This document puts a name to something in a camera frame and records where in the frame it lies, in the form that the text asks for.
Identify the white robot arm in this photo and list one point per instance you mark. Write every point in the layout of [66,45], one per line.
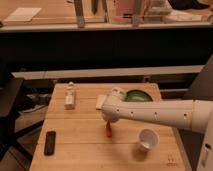
[193,115]

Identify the green bowl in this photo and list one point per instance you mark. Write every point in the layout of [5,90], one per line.
[138,96]

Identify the white plastic bottle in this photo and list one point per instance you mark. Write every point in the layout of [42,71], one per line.
[70,96]

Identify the white paper cup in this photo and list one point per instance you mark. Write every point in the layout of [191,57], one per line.
[148,140]

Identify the black remote control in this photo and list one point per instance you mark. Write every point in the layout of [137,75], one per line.
[50,143]

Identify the black chair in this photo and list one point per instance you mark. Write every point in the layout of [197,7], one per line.
[9,96]

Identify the white paper sheet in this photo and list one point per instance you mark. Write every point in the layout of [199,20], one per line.
[22,14]

